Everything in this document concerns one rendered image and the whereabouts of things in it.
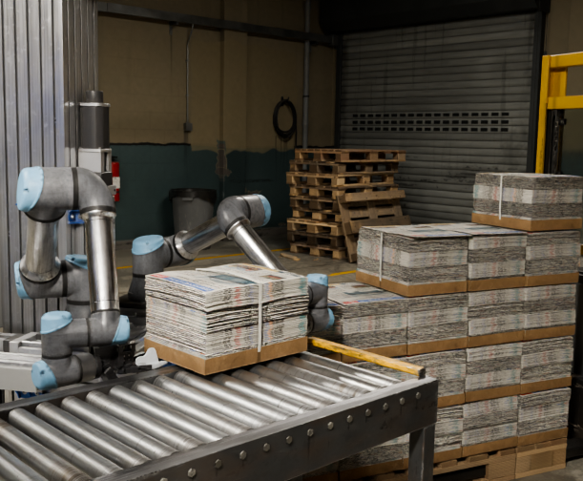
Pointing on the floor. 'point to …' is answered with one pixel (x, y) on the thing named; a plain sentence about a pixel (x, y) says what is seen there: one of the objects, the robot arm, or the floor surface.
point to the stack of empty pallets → (330, 236)
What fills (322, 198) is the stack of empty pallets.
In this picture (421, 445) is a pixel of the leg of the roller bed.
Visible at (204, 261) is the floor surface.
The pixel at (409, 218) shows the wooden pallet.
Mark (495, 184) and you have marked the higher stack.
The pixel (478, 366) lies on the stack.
